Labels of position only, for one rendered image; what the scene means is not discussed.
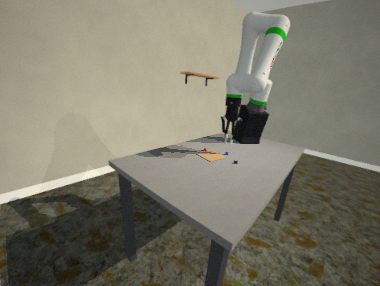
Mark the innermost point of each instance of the tan square mat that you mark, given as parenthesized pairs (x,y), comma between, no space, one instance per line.
(211,155)

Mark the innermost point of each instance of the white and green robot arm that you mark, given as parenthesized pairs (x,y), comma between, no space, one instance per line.
(276,28)

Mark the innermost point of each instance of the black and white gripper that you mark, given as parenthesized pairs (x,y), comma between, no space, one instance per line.
(231,116)

